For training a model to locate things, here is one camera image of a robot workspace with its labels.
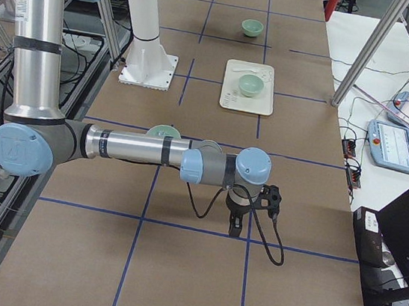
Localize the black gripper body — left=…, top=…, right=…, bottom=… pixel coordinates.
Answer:
left=225, top=189, right=250, bottom=218

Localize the green bowl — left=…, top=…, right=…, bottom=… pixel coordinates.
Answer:
left=238, top=74, right=264, bottom=97
left=146, top=124, right=182, bottom=139
left=241, top=19, right=264, bottom=38

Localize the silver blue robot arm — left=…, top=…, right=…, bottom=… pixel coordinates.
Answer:
left=0, top=0, right=280, bottom=237

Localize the cream bear tray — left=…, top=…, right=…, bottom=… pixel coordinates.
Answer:
left=219, top=59, right=275, bottom=116

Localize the green bowl on tray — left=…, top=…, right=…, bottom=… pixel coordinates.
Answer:
left=238, top=74, right=264, bottom=97

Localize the black computer box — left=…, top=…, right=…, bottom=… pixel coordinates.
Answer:
left=353, top=207, right=409, bottom=306

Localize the white plastic spoon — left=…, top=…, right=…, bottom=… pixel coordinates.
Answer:
left=232, top=67, right=259, bottom=73

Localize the near blue teach pendant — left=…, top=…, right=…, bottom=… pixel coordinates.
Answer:
left=367, top=120, right=409, bottom=174

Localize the red cylinder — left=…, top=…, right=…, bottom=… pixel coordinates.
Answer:
left=324, top=0, right=339, bottom=22

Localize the black camera cable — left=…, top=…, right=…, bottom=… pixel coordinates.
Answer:
left=177, top=180, right=293, bottom=267

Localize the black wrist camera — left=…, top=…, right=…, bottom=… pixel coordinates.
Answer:
left=255, top=184, right=282, bottom=220

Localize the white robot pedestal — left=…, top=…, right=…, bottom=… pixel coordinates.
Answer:
left=119, top=0, right=179, bottom=91

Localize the aluminium frame post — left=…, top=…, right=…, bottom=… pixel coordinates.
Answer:
left=331, top=0, right=409, bottom=107

